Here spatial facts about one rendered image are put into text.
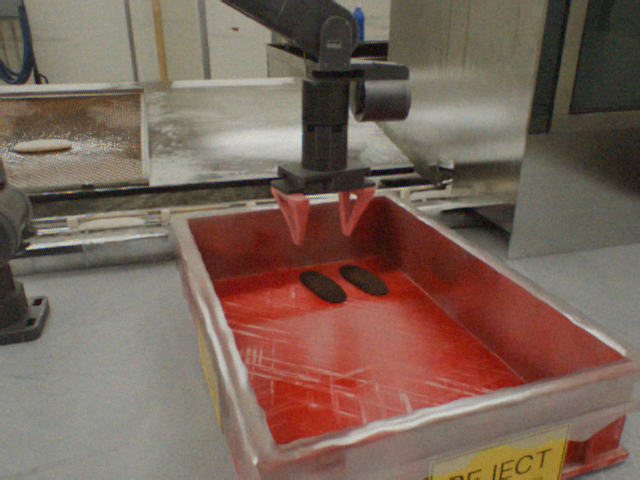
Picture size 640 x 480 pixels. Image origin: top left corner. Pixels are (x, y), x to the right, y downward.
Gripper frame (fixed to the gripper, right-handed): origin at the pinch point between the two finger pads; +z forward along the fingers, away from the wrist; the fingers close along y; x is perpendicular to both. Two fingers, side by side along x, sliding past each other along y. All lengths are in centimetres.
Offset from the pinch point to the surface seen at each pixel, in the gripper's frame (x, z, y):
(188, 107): -73, -5, -7
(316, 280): -0.5, 6.9, 0.6
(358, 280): 2.2, 6.9, -4.5
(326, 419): 22.9, 8.1, 13.1
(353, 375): 18.6, 8.0, 7.2
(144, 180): -38.4, 0.9, 13.2
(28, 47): -389, 1, -1
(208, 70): -347, 15, -111
